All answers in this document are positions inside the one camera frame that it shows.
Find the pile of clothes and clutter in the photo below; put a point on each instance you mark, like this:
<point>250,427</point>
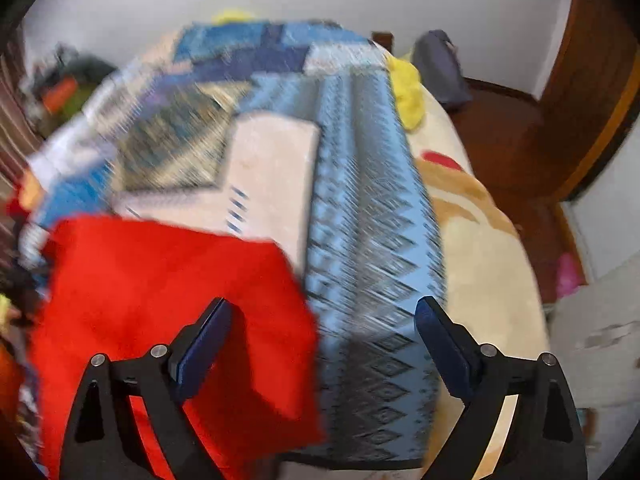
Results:
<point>60,70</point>

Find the cream cartoon print blanket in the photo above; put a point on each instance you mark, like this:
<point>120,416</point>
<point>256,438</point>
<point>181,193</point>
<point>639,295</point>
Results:
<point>490,260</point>

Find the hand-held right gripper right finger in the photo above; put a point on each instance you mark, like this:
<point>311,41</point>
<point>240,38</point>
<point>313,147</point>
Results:
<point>445,350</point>

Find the pink object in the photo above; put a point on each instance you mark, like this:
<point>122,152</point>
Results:
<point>569,274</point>

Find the blue patchwork quilt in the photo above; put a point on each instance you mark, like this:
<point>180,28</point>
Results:
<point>360,200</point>

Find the green cloth covered cabinet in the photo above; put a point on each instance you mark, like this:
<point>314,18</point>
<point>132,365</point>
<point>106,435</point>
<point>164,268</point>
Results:
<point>85,90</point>

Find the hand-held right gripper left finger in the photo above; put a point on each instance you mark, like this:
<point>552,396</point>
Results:
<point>202,350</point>

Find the yellow soft toy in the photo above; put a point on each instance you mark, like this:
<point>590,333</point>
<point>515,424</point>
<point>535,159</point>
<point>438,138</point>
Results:
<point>4,307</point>

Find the grey backpack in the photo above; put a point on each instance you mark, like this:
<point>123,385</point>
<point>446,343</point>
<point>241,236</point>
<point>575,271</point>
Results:
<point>442,67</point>

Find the striped brown curtain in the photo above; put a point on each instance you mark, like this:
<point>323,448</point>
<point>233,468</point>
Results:
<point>12,110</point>

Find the wooden bed post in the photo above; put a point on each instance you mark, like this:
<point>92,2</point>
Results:
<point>382,42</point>

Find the red zip jacket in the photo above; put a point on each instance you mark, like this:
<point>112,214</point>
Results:
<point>165,300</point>

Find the yellow fleece cloth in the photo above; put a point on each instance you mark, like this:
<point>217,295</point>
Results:
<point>407,90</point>

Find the orange box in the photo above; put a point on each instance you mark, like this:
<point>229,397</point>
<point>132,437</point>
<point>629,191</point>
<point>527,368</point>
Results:
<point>59,95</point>

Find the white shirt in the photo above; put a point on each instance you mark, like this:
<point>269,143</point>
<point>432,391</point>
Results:
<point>70,150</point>

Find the yellow plush cushion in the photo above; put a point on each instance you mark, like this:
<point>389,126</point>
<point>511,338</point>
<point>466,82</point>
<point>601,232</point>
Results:
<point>234,16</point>

